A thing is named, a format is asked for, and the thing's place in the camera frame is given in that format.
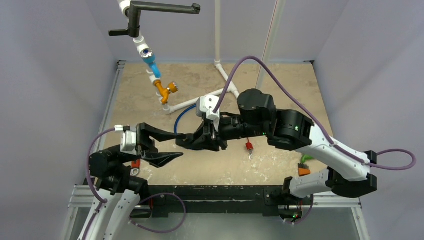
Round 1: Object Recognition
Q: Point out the red handled adjustable wrench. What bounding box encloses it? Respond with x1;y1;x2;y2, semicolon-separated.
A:
131;159;141;176

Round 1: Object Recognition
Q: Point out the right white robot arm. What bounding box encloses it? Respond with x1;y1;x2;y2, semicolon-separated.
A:
176;89;378;204

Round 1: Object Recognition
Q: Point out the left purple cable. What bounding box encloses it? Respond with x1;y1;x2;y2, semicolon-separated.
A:
81;125;187;240

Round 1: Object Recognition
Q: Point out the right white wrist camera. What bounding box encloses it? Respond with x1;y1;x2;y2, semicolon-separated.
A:
195;95;221;132

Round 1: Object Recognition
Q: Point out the blue cable lock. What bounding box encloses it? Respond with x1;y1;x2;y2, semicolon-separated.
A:
173;104;196;134

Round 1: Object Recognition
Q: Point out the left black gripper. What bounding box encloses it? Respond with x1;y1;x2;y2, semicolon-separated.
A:
118;123;183;165

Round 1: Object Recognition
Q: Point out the green cylinder object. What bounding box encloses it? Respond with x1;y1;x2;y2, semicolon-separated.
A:
300;154;315;164

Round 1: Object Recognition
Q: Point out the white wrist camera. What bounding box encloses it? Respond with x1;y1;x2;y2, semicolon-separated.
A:
195;95;221;132
114;125;137;156

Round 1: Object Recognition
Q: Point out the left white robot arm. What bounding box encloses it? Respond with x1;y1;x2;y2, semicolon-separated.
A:
78;123;184;240

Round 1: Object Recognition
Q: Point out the blue valve fitting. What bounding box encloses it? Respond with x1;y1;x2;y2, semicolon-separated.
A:
140;48;162;78

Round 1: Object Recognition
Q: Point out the small silver key pair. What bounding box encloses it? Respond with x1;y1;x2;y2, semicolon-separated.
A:
248;149;253;161

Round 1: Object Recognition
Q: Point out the white PVC pipe frame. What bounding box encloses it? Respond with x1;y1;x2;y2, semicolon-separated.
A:
116;0;287;115

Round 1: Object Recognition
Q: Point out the orange brass valve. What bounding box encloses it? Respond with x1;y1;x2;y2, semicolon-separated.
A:
153;79;179;105

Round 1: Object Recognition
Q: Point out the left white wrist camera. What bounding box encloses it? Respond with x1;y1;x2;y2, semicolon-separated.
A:
114;125;137;156

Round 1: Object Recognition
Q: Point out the red cable padlock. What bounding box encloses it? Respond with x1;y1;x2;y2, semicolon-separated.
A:
245;138;254;152

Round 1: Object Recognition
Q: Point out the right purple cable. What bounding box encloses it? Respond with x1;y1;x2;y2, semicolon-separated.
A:
213;55;417;226

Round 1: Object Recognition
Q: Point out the orange black tool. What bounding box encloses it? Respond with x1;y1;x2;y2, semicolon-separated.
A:
297;163;311;177

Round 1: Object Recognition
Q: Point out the purple cable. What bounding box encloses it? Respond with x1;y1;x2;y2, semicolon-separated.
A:
81;125;187;240
213;55;417;226

